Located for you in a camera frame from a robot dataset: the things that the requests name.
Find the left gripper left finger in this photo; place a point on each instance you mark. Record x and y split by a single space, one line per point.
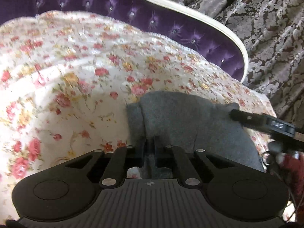
146 151

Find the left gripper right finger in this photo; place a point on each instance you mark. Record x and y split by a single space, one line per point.
158 152

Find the purple tufted headboard white frame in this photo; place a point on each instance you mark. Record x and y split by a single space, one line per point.
192 29

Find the grey argyle knit sweater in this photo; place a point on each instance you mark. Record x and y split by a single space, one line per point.
190 122

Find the floral quilted bedspread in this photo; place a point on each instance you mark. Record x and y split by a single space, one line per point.
66 78

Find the hand in red knit sleeve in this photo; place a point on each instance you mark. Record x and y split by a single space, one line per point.
291 169

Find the brown damask curtain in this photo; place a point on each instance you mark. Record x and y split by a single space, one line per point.
272 32

